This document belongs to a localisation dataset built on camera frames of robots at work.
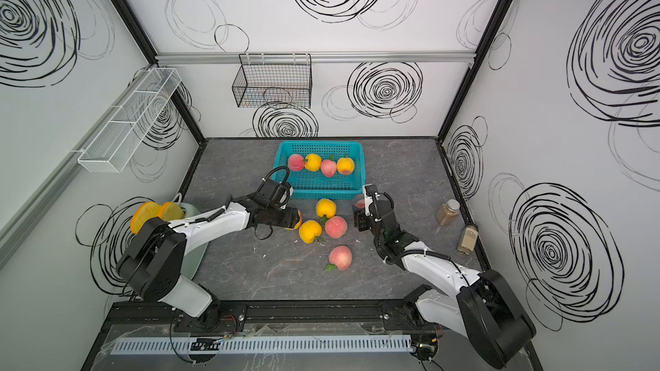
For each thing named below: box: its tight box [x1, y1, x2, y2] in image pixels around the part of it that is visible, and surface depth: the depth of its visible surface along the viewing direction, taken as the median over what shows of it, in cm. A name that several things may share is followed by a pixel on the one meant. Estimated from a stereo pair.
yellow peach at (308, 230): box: [299, 219, 323, 244], surface depth 88 cm
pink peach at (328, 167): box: [321, 159, 338, 178], surface depth 104 cm
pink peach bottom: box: [328, 245, 354, 271], surface depth 82 cm
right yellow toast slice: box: [158, 201, 185, 223], surface depth 73 cm
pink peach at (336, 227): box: [324, 215, 349, 239], surface depth 88 cm
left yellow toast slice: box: [130, 200, 161, 235], surface depth 72 cm
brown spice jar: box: [435, 198, 460, 226], surface depth 89 cm
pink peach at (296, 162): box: [287, 153, 305, 172], surface depth 107 cm
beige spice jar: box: [457, 224, 479, 256], surface depth 88 cm
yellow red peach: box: [336, 157, 355, 176], surface depth 106 cm
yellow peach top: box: [315, 197, 338, 219], surface depth 93 cm
